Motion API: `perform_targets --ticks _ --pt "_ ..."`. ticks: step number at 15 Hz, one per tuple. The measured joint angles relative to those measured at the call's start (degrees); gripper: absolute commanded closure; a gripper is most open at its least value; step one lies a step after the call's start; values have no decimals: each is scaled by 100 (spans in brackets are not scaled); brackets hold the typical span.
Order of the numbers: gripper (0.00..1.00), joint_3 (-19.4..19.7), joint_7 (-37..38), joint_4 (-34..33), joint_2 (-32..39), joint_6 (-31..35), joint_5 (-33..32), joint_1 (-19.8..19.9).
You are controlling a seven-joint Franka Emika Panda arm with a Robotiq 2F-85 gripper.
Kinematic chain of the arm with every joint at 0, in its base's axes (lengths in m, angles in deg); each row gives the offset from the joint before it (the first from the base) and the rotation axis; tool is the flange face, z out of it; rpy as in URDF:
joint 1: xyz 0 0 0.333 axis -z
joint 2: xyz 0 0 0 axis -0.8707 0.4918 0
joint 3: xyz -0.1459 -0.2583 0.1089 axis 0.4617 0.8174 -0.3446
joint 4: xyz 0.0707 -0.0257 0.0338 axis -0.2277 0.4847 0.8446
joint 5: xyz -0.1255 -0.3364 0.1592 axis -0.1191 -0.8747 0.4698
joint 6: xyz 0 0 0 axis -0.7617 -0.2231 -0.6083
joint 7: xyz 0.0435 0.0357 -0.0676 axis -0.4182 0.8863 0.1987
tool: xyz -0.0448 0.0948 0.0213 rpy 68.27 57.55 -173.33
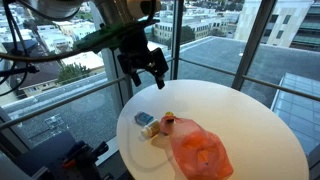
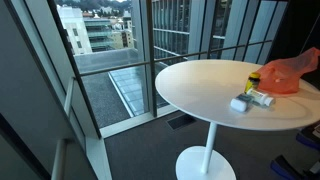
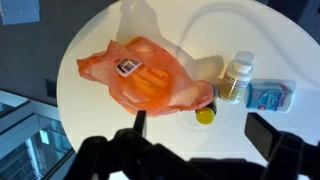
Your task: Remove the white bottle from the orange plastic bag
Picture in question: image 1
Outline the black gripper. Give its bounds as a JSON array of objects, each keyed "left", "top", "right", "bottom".
[{"left": 116, "top": 30, "right": 170, "bottom": 91}]

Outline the orange plastic bag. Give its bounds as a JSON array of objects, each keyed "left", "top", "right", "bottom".
[{"left": 159, "top": 115, "right": 235, "bottom": 180}]

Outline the dark bottle with yellow cap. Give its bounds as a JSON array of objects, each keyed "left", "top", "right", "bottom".
[{"left": 164, "top": 111, "right": 177, "bottom": 124}]

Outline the white pill bottle yellow label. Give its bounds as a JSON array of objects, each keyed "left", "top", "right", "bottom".
[{"left": 140, "top": 119, "right": 162, "bottom": 140}]

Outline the small blue white package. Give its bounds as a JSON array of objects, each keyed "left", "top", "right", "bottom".
[{"left": 133, "top": 111, "right": 155, "bottom": 127}]

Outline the metal window railing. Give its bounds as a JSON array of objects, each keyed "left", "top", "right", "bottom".
[
  {"left": 0, "top": 75, "right": 128, "bottom": 131},
  {"left": 178, "top": 58, "right": 320, "bottom": 102}
]

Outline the black clamp with orange trigger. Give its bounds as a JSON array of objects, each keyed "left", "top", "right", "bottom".
[{"left": 61, "top": 140, "right": 110, "bottom": 180}]

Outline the dark blue equipment box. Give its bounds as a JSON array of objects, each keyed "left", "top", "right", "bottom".
[{"left": 13, "top": 130, "right": 79, "bottom": 178}]

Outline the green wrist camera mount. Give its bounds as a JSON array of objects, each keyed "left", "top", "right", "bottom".
[{"left": 74, "top": 22, "right": 148, "bottom": 52}]

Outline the thin grey cable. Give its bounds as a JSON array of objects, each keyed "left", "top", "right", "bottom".
[{"left": 125, "top": 126, "right": 176, "bottom": 172}]

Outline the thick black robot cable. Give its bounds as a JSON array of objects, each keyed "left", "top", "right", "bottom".
[{"left": 0, "top": 0, "right": 159, "bottom": 65}]

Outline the black mount rod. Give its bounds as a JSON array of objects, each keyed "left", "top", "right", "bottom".
[{"left": 0, "top": 63, "right": 40, "bottom": 78}]

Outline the thin black cable bundle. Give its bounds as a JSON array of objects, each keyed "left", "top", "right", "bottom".
[{"left": 0, "top": 0, "right": 39, "bottom": 98}]

